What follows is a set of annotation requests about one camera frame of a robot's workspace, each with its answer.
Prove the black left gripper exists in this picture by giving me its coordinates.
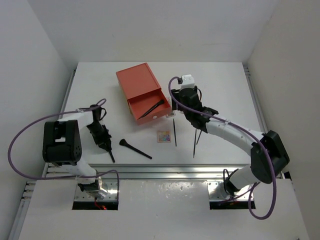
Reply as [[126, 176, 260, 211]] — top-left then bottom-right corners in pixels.
[[86, 122, 111, 150]]

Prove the black fan brush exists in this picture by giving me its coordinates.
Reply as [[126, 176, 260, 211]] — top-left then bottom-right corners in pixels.
[[108, 150, 116, 163]]

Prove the small black powder brush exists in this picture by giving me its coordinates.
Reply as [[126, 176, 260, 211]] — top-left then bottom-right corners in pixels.
[[137, 99, 165, 120]]

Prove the short black brush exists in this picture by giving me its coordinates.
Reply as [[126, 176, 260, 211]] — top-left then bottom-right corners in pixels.
[[139, 99, 163, 118]]

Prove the orange drawer box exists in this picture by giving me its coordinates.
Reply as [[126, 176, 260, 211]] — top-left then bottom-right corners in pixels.
[[116, 62, 171, 125]]

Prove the thin black pencil brush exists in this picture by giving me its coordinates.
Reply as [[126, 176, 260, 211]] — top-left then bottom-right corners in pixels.
[[192, 129, 198, 158]]

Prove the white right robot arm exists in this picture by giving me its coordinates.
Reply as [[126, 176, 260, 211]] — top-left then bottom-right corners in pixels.
[[171, 88, 290, 196]]

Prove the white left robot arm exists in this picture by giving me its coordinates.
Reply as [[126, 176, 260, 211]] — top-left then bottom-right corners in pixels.
[[42, 104, 115, 200]]

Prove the angled black powder brush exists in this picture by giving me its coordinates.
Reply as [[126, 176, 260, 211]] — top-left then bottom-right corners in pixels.
[[119, 138, 152, 160]]

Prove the small clear eyeshadow palette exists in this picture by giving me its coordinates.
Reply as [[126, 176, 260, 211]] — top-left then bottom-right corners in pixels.
[[166, 97, 176, 118]]

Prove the thin black liner brush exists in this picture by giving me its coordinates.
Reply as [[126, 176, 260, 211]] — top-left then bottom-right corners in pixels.
[[173, 119, 177, 147]]

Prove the colourful eyeshadow palette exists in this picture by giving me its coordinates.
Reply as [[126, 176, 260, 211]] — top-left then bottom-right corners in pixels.
[[157, 130, 171, 143]]

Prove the white front cover panel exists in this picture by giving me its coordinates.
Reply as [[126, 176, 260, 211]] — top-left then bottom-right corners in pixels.
[[19, 179, 309, 240]]

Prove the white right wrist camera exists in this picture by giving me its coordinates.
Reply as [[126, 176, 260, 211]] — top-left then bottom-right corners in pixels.
[[180, 74, 195, 90]]

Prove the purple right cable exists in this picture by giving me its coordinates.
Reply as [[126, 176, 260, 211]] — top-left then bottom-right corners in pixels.
[[167, 76, 278, 220]]

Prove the aluminium frame rail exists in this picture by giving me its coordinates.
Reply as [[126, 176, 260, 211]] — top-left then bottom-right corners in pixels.
[[42, 163, 285, 180]]

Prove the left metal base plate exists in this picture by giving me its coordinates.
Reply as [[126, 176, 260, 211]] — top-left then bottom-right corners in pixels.
[[74, 181, 118, 202]]

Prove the metal base plate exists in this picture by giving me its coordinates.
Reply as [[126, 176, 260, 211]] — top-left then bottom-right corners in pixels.
[[74, 181, 118, 202], [207, 180, 252, 202]]

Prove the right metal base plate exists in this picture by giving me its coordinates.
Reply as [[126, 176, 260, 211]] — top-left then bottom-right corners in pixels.
[[207, 180, 252, 202]]

